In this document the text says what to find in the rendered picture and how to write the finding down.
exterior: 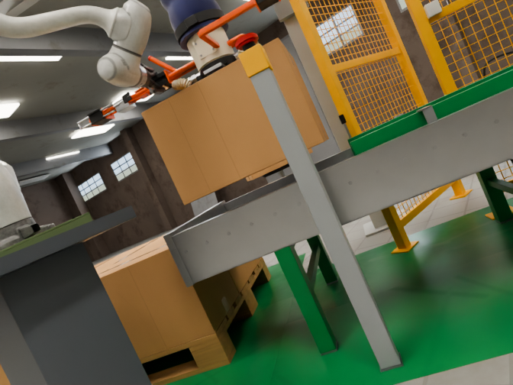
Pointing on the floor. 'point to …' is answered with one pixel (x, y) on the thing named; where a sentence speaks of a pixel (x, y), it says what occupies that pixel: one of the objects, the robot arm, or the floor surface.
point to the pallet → (221, 357)
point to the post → (320, 206)
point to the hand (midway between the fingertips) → (161, 82)
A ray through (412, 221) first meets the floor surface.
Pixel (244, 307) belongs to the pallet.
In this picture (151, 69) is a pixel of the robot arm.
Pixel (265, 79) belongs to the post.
